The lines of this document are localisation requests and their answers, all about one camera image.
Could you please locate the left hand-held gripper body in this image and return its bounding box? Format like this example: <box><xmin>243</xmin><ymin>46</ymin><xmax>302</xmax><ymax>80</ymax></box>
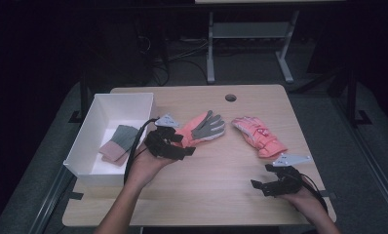
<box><xmin>143</xmin><ymin>112</ymin><xmax>184</xmax><ymax>160</ymax></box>

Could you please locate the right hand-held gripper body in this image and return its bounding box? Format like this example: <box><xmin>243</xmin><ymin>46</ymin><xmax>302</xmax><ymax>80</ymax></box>
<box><xmin>263</xmin><ymin>153</ymin><xmax>313</xmax><ymax>198</ymax></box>

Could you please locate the pink glove with grey palm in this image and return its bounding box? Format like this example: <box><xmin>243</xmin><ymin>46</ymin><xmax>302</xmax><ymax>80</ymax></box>
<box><xmin>175</xmin><ymin>109</ymin><xmax>226</xmax><ymax>149</ymax></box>

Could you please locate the pink padded ski glove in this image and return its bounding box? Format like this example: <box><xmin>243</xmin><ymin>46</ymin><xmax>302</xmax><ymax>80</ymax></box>
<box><xmin>230</xmin><ymin>115</ymin><xmax>288</xmax><ymax>159</ymax></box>

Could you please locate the white box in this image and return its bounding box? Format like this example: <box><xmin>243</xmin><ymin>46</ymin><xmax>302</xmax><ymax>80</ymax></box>
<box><xmin>62</xmin><ymin>92</ymin><xmax>160</xmax><ymax>188</ymax></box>

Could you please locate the person's right hand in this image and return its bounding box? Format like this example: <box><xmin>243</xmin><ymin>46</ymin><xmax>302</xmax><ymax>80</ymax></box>
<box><xmin>278</xmin><ymin>182</ymin><xmax>329</xmax><ymax>226</ymax></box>

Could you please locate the person's left hand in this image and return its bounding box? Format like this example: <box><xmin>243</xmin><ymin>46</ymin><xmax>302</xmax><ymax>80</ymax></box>
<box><xmin>124</xmin><ymin>142</ymin><xmax>177</xmax><ymax>192</ymax></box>

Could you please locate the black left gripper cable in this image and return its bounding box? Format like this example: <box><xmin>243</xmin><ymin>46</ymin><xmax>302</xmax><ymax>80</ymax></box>
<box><xmin>123</xmin><ymin>117</ymin><xmax>160</xmax><ymax>185</ymax></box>

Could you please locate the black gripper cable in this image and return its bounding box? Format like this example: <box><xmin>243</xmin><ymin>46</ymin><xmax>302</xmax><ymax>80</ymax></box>
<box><xmin>123</xmin><ymin>117</ymin><xmax>160</xmax><ymax>185</ymax></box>
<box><xmin>298</xmin><ymin>174</ymin><xmax>330</xmax><ymax>216</ymax></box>

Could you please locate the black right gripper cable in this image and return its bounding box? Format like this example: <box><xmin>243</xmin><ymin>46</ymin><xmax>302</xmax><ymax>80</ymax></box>
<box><xmin>298</xmin><ymin>174</ymin><xmax>330</xmax><ymax>216</ymax></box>

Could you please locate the bundle of black floor cables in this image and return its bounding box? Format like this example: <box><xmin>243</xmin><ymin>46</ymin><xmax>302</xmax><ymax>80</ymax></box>
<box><xmin>136</xmin><ymin>32</ymin><xmax>210</xmax><ymax>87</ymax></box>

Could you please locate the aluminium floor rail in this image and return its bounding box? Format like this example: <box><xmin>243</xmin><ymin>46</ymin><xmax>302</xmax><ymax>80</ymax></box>
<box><xmin>28</xmin><ymin>165</ymin><xmax>77</xmax><ymax>234</ymax></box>
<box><xmin>331</xmin><ymin>97</ymin><xmax>388</xmax><ymax>216</ymax></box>

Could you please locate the black stand post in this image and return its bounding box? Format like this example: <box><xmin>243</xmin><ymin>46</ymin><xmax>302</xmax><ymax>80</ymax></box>
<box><xmin>68</xmin><ymin>71</ymin><xmax>90</xmax><ymax>124</ymax></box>
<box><xmin>345</xmin><ymin>69</ymin><xmax>372</xmax><ymax>128</ymax></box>

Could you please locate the grey metal frame table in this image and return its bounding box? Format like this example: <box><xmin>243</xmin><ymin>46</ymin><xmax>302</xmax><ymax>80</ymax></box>
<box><xmin>195</xmin><ymin>0</ymin><xmax>346</xmax><ymax>85</ymax></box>

